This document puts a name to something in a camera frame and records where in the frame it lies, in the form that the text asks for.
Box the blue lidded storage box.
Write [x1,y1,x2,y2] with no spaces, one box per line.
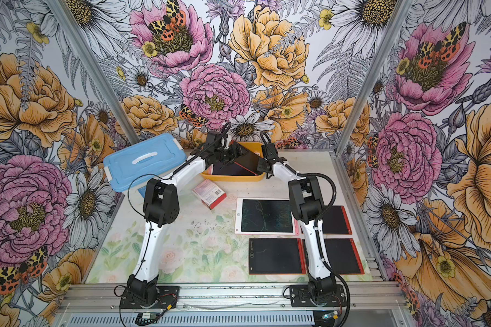
[103,134,186,192]

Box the pink white writing tablet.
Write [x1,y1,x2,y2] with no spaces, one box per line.
[235,198,297,236]

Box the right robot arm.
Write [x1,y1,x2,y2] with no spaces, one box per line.
[258,141,337,305]

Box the small red white carton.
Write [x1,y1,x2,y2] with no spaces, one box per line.
[192,179,226,210]

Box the aluminium front rail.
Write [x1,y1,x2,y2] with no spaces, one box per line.
[53,282,415,326]

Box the yellow storage tray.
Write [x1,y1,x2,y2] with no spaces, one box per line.
[200,141,265,182]

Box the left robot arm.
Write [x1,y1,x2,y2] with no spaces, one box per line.
[122,123,241,307]

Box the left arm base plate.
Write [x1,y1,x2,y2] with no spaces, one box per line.
[120,286,180,309]

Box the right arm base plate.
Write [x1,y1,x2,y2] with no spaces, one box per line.
[286,285,347,307]

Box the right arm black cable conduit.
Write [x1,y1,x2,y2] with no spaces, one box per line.
[260,131,352,327]

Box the red writing tablet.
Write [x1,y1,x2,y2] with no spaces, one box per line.
[248,238,306,275]
[228,142,261,177]
[322,206,352,235]
[324,238,364,275]

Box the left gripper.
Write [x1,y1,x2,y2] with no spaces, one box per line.
[214,142,248,166]

